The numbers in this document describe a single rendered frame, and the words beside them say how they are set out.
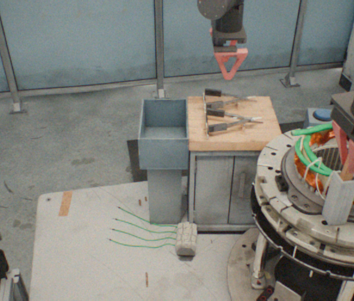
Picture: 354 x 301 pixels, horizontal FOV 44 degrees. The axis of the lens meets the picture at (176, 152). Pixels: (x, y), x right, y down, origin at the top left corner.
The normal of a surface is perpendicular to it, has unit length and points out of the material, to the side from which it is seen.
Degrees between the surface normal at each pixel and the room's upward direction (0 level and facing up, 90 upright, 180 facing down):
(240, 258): 0
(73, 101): 0
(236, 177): 90
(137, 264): 0
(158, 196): 90
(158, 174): 90
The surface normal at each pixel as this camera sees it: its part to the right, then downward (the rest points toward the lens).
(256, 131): 0.00, -0.80
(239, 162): 0.00, 0.60
